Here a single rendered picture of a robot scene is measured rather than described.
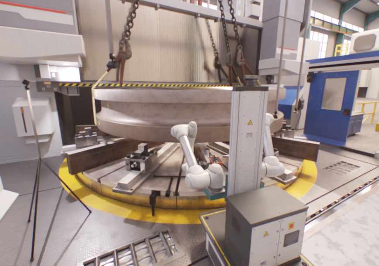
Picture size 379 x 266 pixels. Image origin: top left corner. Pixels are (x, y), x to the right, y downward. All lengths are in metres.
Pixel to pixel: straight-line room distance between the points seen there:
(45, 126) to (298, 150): 5.68
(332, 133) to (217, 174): 5.81
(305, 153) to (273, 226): 2.89
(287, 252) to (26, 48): 3.99
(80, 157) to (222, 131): 2.50
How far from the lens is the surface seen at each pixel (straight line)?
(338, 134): 7.16
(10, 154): 6.01
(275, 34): 6.70
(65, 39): 3.60
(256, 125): 1.72
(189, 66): 6.13
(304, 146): 4.31
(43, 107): 5.21
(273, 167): 2.10
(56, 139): 5.70
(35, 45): 3.64
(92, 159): 3.71
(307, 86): 8.92
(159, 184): 2.86
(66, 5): 4.17
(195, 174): 1.71
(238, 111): 1.56
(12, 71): 4.69
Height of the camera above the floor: 1.77
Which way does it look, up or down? 12 degrees down
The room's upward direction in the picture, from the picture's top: straight up
